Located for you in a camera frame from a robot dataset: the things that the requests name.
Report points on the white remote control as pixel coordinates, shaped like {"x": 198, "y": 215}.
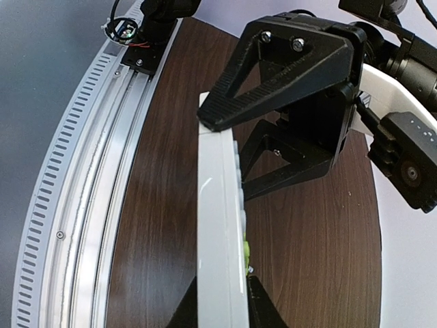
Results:
{"x": 222, "y": 296}

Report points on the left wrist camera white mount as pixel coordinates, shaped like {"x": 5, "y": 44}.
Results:
{"x": 404, "y": 137}

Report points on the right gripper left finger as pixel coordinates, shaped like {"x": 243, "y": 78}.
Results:
{"x": 185, "y": 315}

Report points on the left round circuit board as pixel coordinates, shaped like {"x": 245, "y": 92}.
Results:
{"x": 123, "y": 31}

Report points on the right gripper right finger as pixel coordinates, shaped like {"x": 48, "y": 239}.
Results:
{"x": 262, "y": 311}

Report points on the curved aluminium front rail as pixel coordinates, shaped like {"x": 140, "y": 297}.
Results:
{"x": 66, "y": 249}

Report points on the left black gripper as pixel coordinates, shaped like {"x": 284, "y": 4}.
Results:
{"x": 303, "y": 67}

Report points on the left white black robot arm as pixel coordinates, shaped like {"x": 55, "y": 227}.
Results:
{"x": 390, "y": 48}

